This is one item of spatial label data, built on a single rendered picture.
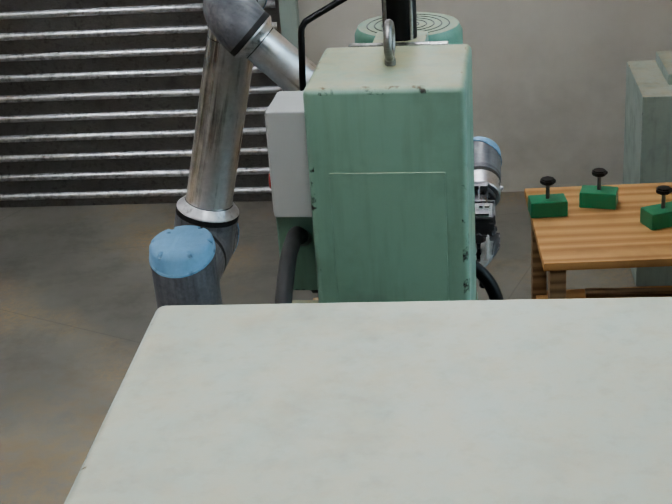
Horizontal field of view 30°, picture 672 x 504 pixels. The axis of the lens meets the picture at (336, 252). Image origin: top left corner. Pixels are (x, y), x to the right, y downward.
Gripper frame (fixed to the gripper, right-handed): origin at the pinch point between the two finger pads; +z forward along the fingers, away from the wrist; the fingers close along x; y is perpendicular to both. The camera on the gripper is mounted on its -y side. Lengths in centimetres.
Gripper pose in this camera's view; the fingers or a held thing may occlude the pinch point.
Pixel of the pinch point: (478, 269)
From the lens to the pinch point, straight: 265.8
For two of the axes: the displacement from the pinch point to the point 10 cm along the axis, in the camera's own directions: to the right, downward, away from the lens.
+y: -1.1, -7.2, -6.9
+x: 9.9, 0.0, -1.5
